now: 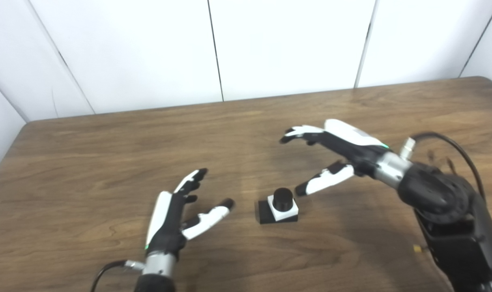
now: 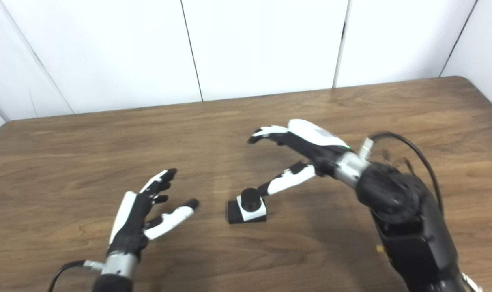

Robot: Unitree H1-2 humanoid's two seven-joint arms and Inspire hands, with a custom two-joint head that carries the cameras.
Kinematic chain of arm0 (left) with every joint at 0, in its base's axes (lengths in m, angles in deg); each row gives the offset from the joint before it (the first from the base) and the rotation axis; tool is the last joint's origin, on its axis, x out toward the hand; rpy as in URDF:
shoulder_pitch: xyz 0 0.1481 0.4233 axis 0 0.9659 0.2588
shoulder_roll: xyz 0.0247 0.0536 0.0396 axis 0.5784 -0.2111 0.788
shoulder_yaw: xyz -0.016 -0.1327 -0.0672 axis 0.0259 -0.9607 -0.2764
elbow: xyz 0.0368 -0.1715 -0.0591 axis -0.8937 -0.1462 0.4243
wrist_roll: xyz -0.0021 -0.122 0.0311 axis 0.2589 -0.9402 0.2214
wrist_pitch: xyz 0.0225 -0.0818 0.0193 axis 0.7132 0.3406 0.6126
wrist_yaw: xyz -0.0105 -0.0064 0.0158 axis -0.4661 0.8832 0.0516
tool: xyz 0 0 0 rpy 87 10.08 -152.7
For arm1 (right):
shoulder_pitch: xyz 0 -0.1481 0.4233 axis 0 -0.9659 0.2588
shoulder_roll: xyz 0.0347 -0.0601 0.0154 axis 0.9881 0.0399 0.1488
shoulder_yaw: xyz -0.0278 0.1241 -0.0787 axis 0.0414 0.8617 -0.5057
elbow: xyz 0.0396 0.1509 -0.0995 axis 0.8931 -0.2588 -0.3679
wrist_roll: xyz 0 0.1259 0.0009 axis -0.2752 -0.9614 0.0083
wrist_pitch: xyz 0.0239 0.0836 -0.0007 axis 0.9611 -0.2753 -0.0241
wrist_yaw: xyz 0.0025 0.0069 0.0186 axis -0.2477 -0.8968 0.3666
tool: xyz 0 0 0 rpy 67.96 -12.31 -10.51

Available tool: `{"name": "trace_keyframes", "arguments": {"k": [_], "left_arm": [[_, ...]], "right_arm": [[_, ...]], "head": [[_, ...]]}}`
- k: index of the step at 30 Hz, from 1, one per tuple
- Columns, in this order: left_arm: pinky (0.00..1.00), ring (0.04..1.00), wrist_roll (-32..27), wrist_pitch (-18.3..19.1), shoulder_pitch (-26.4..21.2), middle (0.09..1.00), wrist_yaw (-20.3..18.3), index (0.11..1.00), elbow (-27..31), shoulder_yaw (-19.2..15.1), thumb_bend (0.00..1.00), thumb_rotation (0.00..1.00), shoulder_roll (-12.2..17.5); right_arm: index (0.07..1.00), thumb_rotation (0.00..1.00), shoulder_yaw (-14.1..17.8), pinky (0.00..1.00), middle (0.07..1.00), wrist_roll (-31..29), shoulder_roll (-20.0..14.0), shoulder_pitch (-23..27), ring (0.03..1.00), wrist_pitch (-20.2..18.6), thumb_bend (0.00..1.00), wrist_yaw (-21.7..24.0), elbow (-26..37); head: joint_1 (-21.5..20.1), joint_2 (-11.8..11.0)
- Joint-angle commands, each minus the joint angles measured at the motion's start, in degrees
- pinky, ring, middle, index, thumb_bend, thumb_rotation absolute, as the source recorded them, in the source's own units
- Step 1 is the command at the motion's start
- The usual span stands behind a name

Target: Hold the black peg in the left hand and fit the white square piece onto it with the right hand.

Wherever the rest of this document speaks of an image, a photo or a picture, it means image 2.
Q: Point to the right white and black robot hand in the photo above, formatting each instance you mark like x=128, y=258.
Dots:
x=314, y=142

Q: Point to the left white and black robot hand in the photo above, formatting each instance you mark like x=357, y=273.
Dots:
x=134, y=219

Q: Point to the black peg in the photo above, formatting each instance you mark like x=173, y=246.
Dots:
x=250, y=199

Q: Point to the white square piece with hole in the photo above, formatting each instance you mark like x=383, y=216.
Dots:
x=260, y=211

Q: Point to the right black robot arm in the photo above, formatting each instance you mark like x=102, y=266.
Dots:
x=408, y=227

